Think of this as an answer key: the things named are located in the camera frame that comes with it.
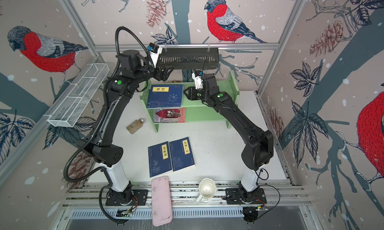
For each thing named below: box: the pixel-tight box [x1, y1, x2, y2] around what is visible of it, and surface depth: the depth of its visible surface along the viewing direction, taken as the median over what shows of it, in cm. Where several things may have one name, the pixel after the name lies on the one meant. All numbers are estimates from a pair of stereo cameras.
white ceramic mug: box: [195, 178, 217, 204], surface depth 71 cm
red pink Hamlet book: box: [153, 107, 187, 123], surface depth 94 cm
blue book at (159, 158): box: [148, 141, 172, 178], surface depth 87 cm
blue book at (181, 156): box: [168, 136, 196, 172], surface depth 89 cm
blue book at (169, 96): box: [146, 84, 184, 109], surface depth 81 cm
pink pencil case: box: [151, 176, 173, 227], surface depth 71 cm
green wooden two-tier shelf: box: [140, 71, 240, 133], surface depth 76 cm
